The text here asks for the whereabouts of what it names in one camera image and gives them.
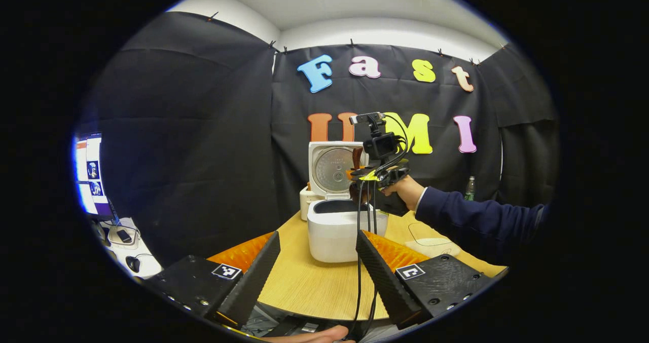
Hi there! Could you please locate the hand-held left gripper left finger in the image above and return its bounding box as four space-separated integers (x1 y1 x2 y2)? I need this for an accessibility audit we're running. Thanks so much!
145 231 281 329

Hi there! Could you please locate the white rice cooker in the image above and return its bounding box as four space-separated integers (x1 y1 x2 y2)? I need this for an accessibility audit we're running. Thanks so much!
307 141 389 263

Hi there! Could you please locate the white toaster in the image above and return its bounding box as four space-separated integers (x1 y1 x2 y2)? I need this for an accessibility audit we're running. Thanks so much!
299 183 325 221

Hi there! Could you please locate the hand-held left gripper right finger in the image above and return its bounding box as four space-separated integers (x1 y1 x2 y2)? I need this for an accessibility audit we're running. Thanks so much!
356 230 496 330

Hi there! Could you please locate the black inner pot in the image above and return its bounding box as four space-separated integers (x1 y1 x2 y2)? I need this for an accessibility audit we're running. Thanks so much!
313 200 355 214

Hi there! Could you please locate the black cable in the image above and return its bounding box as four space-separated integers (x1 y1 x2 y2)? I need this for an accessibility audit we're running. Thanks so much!
364 180 379 333
350 178 365 331

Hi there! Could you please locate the clear plastic tray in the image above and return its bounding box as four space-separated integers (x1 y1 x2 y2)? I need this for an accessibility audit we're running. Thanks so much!
408 221 462 257

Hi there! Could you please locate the computer monitor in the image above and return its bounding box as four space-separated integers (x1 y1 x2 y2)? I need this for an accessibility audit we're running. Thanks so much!
75 133 115 219

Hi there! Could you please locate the black backdrop cloth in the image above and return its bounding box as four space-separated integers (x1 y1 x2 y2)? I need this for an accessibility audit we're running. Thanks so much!
76 11 561 268

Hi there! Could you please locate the white side desk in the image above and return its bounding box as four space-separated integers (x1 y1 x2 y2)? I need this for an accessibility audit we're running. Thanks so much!
94 216 163 280

